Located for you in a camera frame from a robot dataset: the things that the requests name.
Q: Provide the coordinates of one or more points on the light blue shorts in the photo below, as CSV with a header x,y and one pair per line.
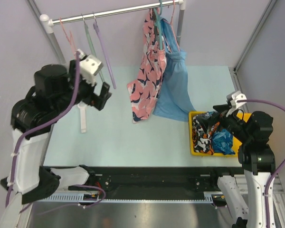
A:
x,y
173,101

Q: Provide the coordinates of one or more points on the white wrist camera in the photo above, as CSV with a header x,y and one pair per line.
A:
x,y
89,66
236,99

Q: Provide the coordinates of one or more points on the pink patterned shorts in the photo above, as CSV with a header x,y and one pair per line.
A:
x,y
144,90

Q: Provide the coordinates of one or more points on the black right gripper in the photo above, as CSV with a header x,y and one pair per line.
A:
x,y
207,122

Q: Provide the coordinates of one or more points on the camouflage patterned shorts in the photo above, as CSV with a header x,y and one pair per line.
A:
x,y
202,142

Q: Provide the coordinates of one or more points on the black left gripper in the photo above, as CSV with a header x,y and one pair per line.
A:
x,y
92,99

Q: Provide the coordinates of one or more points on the pink wire hanger left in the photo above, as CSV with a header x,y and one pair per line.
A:
x,y
69,37

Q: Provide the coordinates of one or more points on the blue patterned shorts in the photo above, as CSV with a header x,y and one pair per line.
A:
x,y
222,142

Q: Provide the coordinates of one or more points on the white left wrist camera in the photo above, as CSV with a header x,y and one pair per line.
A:
x,y
89,66

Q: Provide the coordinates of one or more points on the teal plastic hanger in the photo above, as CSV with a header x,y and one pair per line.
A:
x,y
157,14

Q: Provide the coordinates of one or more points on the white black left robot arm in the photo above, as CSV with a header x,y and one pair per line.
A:
x,y
56,90

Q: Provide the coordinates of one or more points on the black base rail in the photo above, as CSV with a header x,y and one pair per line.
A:
x,y
158,183

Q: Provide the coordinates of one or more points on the metal clothes rack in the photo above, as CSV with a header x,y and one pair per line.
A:
x,y
122,35

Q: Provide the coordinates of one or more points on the pink wire hanger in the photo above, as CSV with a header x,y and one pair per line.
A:
x,y
171,24
69,37

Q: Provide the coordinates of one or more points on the purple plastic hanger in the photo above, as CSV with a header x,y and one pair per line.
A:
x,y
106,56

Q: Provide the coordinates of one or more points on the white cable duct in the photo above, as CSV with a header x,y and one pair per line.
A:
x,y
86,198

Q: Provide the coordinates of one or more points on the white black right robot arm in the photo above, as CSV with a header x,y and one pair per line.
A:
x,y
258,162

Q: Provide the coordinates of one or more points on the light green plastic hanger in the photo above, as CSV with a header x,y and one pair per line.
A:
x,y
89,40

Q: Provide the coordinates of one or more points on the yellow plastic bin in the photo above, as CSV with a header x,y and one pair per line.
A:
x,y
236,142

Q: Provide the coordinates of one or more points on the pink wire hanger right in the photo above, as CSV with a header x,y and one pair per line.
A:
x,y
171,24

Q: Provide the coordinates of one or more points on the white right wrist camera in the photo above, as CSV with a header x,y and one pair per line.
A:
x,y
236,99

